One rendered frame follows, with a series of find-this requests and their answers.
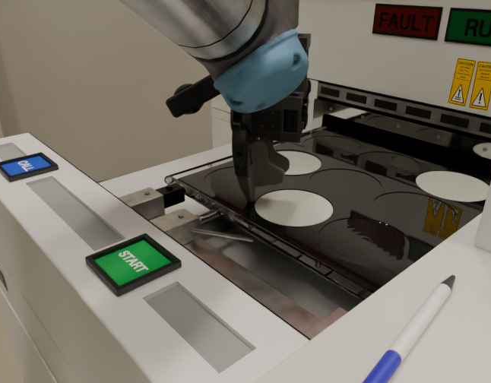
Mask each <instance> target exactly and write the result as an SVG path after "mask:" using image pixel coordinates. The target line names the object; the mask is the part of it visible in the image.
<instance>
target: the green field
mask: <svg viewBox="0 0 491 383"><path fill-rule="evenodd" d="M447 39H450V40H464V41H472V42H479V43H491V13H483V12H471V11H452V13H451V20H450V24H449V29H448V36H447Z"/></svg>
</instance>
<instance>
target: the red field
mask: <svg viewBox="0 0 491 383"><path fill-rule="evenodd" d="M438 16H439V10H433V9H421V8H396V7H384V6H377V11H376V17H375V29H374V31H378V32H386V33H399V34H407V35H414V36H428V37H435V33H436V25H437V21H438Z"/></svg>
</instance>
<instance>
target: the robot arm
mask: <svg viewBox="0 0 491 383"><path fill-rule="evenodd" d="M119 1H120V2H121V3H122V4H124V5H125V6H126V7H128V8H129V9H131V10H132V11H133V12H134V13H136V14H137V15H138V16H139V17H141V18H142V19H144V20H145V21H146V22H148V23H149V24H150V25H151V26H152V27H154V28H155V29H157V30H158V31H160V32H161V33H162V34H163V35H164V36H166V37H167V38H168V39H170V40H171V41H173V42H174V43H175V44H176V45H177V46H179V47H180V48H181V49H183V50H185V51H186V52H187V53H188V54H189V55H190V56H192V57H193V58H194V59H196V60H197V61H198V62H200V63H201V64H202V65H203V66H204V67H205V68H206V69H207V71H208V72H209V75H208V76H207V77H205V78H203V79H201V80H200V81H198V82H196V83H194V84H183V85H181V86H179V87H178V88H177V89H176V91H175V93H174V96H172V97H170V98H169V99H167V100H166V105H167V107H168V109H169V110H170V112H171V113H172V115H173V117H175V118H178V117H180V116H182V115H184V114H186V115H191V114H195V113H197V112H198V111H199V110H200V109H201V108H202V106H203V105H204V104H203V103H206V102H207V101H208V100H211V99H213V98H215V97H216V96H218V95H220V94H221V95H222V97H223V98H224V100H225V101H226V104H227V105H228V106H229V107H230V108H231V110H230V126H231V130H232V153H233V165H234V169H235V174H236V178H237V182H238V184H239V187H240V189H241V191H242V193H243V194H244V196H245V198H246V200H247V201H248V202H253V200H254V197H255V188H256V187H262V186H268V185H278V184H280V183H282V182H283V181H284V180H285V172H286V171H287V170H288V169H289V168H290V161H289V160H288V158H286V157H285V156H283V155H282V154H279V153H278V152H277V151H276V150H275V149H274V141H285V142H294V143H300V136H301V134H302V132H303V129H306V126H307V123H308V105H309V93H310V92H311V81H310V80H309V79H308V78H307V72H308V69H309V47H310V45H311V34H310V33H298V32H297V31H296V30H295V29H296V28H297V27H298V23H299V0H119Z"/></svg>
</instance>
